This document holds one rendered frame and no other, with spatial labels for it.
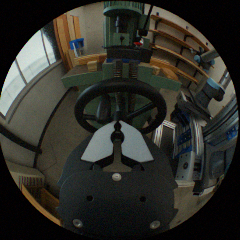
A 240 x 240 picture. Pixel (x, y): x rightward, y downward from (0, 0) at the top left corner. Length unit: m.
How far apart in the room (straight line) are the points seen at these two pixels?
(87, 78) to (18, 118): 1.27
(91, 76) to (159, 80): 0.30
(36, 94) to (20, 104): 0.35
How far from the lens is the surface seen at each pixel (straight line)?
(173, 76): 0.44
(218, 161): 0.47
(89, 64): 0.35
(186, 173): 0.40
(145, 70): 0.23
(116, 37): 0.42
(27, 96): 1.49
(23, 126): 1.49
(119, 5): 0.43
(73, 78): 0.38
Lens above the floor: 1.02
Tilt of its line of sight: 58 degrees down
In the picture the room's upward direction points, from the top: 3 degrees clockwise
